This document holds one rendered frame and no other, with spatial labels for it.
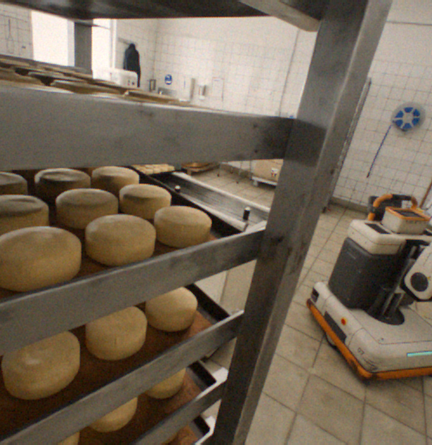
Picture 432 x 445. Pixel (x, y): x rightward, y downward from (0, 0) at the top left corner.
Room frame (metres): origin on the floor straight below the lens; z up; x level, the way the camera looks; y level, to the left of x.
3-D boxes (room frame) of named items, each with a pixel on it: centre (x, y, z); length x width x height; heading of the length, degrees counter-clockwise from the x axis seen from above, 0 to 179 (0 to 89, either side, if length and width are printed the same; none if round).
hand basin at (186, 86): (6.27, 1.36, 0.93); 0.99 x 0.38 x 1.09; 64
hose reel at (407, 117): (4.62, -2.30, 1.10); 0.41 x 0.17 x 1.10; 64
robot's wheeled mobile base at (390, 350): (1.73, -1.18, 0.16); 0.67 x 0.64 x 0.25; 19
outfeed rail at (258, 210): (2.03, 0.56, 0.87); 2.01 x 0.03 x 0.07; 59
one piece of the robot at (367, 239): (1.82, -1.15, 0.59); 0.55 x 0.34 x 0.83; 109
